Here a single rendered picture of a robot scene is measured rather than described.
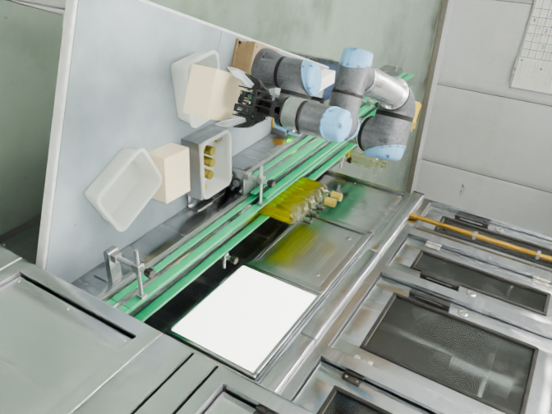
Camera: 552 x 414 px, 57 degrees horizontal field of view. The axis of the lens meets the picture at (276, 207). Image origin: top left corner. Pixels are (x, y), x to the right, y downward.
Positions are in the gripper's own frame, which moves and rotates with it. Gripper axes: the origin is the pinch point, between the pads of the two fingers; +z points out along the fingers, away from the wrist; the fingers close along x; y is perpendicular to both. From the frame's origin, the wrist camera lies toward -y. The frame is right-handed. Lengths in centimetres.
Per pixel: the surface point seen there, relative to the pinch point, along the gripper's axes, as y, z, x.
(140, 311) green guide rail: -4, 16, 69
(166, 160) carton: -15.9, 27.0, 23.9
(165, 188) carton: -18.2, 27.0, 33.2
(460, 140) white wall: -686, 43, -8
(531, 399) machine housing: -51, -92, 64
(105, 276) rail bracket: 1, 27, 60
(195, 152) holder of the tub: -31.8, 28.3, 21.3
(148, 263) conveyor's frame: -10, 22, 56
